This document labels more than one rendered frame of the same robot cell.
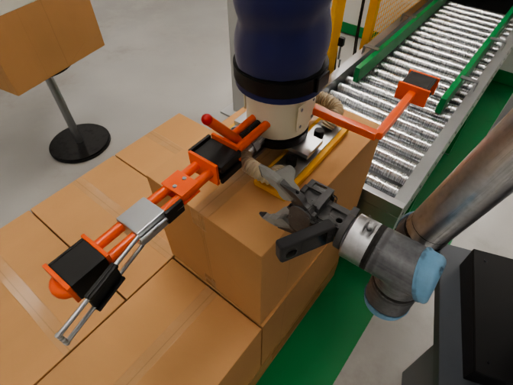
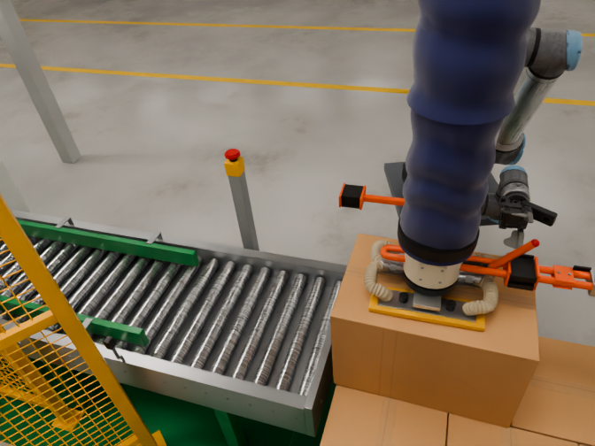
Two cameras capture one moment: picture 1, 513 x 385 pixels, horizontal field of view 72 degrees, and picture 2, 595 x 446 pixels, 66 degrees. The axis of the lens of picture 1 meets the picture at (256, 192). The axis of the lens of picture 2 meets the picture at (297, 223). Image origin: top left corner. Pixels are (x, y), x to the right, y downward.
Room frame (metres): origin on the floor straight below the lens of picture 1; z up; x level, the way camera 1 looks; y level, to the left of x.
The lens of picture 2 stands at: (1.45, 0.76, 2.11)
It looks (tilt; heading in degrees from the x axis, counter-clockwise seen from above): 41 degrees down; 253
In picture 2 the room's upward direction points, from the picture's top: 6 degrees counter-clockwise
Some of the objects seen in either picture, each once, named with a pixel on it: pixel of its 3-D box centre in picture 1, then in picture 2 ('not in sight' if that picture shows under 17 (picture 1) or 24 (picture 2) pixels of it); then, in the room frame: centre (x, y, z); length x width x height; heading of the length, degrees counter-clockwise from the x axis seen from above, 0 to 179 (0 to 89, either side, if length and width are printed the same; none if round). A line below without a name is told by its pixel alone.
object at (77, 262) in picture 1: (81, 266); not in sight; (0.31, 0.31, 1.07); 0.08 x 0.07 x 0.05; 143
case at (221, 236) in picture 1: (270, 194); (428, 325); (0.77, -0.05, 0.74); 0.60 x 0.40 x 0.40; 141
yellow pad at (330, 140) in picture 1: (304, 150); not in sight; (0.73, -0.13, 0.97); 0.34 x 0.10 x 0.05; 143
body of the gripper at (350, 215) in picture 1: (321, 215); (513, 211); (0.43, -0.13, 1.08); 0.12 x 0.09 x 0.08; 53
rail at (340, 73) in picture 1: (372, 54); (50, 348); (2.16, -0.74, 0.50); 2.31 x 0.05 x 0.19; 142
